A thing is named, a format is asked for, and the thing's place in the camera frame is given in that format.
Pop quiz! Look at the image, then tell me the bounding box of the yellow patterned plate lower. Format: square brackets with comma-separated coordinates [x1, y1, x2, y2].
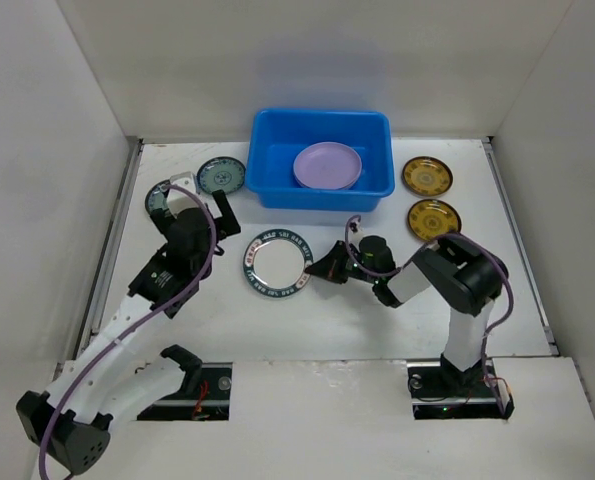
[406, 199, 462, 241]

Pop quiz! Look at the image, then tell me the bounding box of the white plate dark lettered rim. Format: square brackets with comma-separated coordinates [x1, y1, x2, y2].
[242, 228, 314, 299]

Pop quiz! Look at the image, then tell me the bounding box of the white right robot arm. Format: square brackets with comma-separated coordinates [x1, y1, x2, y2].
[304, 232, 510, 395]

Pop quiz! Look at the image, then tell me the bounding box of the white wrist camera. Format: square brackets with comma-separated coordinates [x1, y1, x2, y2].
[348, 222, 364, 244]
[166, 171, 202, 218]

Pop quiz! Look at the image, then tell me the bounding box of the teal patterned plate near bin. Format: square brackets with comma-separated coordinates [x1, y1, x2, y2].
[196, 156, 246, 195]

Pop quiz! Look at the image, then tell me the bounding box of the yellow patterned plate upper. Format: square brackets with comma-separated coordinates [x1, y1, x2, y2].
[401, 156, 454, 198]

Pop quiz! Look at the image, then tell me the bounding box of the purple plate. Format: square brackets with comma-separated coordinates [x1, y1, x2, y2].
[293, 142, 363, 190]

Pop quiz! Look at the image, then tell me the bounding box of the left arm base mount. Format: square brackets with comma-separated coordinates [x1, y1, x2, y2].
[137, 345, 233, 422]

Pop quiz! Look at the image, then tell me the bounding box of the teal patterned plate far left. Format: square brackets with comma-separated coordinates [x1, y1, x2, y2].
[144, 180, 171, 217]

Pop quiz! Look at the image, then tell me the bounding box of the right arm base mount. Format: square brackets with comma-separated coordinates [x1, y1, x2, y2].
[407, 358, 515, 420]

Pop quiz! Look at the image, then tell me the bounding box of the yellow patterned plate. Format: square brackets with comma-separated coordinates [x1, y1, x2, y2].
[406, 199, 462, 241]
[401, 156, 454, 198]

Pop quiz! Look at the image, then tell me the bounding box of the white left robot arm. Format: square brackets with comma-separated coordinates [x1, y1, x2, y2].
[16, 186, 241, 479]

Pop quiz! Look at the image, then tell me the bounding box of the blue plastic bin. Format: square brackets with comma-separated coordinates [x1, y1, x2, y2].
[245, 108, 395, 213]

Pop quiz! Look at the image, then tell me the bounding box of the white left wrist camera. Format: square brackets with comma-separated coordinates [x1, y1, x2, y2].
[166, 171, 202, 218]

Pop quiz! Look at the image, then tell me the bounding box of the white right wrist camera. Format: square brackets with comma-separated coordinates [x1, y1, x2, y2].
[348, 222, 364, 244]

